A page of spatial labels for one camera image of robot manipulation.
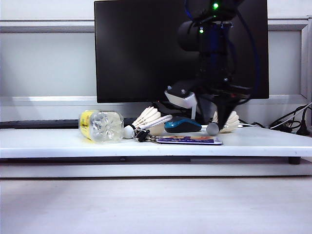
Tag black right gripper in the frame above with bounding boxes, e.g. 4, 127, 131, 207
195, 73, 252, 130

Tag white feather shuttlecock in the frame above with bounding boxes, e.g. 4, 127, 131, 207
123, 106, 164, 139
206, 111, 240, 136

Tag blue black computer mouse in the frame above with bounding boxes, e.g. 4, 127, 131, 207
164, 116, 202, 134

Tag bunch of keys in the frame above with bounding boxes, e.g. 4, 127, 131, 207
133, 129, 162, 145

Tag black power plug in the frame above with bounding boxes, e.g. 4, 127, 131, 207
296, 107, 312, 137

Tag black computer monitor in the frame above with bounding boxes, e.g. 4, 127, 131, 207
94, 0, 270, 104

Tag clear bottle yellow label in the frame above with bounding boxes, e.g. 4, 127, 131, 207
78, 110, 124, 144

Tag white desk riser shelf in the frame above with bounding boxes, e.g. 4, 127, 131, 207
0, 126, 312, 159

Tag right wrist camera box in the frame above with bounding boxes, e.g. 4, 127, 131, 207
164, 81, 197, 109

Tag black cable bundle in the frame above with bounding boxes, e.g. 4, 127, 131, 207
269, 103, 308, 130

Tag white power cable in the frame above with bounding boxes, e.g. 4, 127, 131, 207
269, 101, 312, 129

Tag aluminium partition frame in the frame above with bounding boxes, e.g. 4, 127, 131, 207
0, 16, 312, 108

